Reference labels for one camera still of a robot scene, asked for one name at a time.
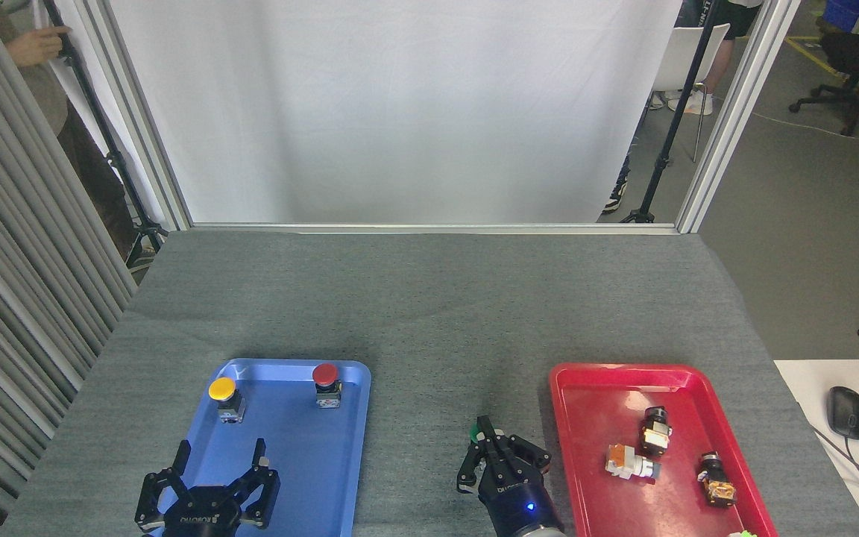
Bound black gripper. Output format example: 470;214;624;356
457;416;561;537
135;439;281;537

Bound yellow push button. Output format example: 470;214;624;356
208;377;245;424

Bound red push button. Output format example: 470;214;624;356
312;363;343;409

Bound person's hand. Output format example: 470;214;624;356
4;26;73;69

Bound red plastic tray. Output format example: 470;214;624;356
549;362;779;537

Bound blue plastic tray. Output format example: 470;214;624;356
148;358;372;537

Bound person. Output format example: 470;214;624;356
600;166;633;217
0;0;139;262
667;0;764;117

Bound grey pleated curtain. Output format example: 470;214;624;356
0;0;139;537

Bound white desk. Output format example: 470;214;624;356
773;359;859;537

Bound black computer mouse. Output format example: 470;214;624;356
826;386;859;441

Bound white backdrop cloth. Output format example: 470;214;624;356
109;0;685;224

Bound white chair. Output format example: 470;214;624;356
649;22;732;163

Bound black office chair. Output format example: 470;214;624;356
787;0;859;139

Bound blue plastic crate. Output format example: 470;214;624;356
821;0;859;34

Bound white orange switch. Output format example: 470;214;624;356
605;443;661;482

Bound black selector switch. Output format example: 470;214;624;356
638;406;673;456

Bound black orange switch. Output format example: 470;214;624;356
696;451;737;508

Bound silver aluminium frame crossbar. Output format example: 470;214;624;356
191;222;680;236

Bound grey mouse cable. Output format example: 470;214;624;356
810;425;859;519

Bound silver aluminium frame post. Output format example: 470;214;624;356
72;0;195;232
674;0;803;236

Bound white floor cable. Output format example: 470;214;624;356
750;110;859;148

